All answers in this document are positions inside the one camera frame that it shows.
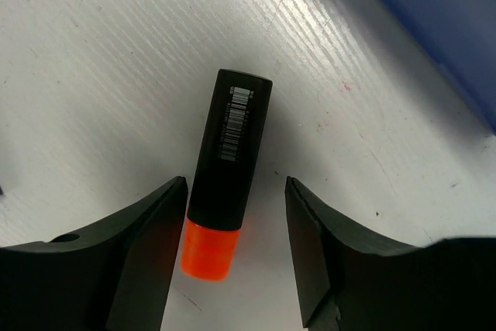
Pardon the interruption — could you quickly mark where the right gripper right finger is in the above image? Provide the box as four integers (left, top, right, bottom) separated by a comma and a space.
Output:
285, 177, 495, 330

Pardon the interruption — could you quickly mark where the purple blue drawer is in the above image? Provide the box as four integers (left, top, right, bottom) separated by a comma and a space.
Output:
381, 0, 495, 129

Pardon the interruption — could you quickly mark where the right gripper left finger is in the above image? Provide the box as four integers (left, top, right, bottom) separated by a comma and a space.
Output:
1, 177, 188, 330

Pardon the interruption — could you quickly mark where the orange highlighter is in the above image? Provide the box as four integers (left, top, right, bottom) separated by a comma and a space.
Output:
181, 69, 273, 281

